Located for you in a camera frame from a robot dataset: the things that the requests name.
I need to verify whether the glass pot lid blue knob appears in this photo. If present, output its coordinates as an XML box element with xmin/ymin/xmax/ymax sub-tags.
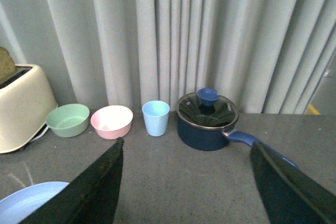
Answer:
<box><xmin>177</xmin><ymin>88</ymin><xmax>239</xmax><ymax>129</ymax></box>

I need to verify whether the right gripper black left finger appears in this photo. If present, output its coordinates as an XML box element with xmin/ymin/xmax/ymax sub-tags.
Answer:
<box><xmin>21</xmin><ymin>137</ymin><xmax>124</xmax><ymax>223</ymax></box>

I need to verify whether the light blue cup right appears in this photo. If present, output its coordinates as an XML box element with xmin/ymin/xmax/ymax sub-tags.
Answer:
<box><xmin>142</xmin><ymin>100</ymin><xmax>170</xmax><ymax>137</ymax></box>

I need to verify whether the light blue plate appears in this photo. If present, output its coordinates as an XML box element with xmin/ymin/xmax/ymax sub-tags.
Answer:
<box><xmin>1</xmin><ymin>182</ymin><xmax>69</xmax><ymax>223</ymax></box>

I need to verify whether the grey curtain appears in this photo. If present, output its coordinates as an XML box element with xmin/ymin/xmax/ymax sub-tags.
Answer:
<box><xmin>1</xmin><ymin>0</ymin><xmax>335</xmax><ymax>114</ymax></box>

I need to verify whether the bread slice in toaster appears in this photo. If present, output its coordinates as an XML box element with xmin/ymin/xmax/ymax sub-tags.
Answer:
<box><xmin>0</xmin><ymin>47</ymin><xmax>16</xmax><ymax>83</ymax></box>

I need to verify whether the white toaster power cable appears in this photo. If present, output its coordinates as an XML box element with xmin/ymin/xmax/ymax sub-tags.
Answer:
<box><xmin>28</xmin><ymin>125</ymin><xmax>50</xmax><ymax>143</ymax></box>

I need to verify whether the dark blue saucepan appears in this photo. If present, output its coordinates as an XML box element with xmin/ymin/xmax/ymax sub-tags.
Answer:
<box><xmin>176</xmin><ymin>113</ymin><xmax>300</xmax><ymax>169</ymax></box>

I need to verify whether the pink bowl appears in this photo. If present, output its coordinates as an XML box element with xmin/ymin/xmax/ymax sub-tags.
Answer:
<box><xmin>90</xmin><ymin>105</ymin><xmax>133</xmax><ymax>140</ymax></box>

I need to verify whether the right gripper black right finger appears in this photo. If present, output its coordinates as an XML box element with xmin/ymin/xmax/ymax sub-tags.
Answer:
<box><xmin>250</xmin><ymin>143</ymin><xmax>335</xmax><ymax>223</ymax></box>

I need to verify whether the cream white toaster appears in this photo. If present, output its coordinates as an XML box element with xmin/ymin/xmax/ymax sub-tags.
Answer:
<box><xmin>1</xmin><ymin>64</ymin><xmax>58</xmax><ymax>154</ymax></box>

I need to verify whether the green bowl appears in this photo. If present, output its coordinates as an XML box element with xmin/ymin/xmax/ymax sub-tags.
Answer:
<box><xmin>46</xmin><ymin>103</ymin><xmax>90</xmax><ymax>137</ymax></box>

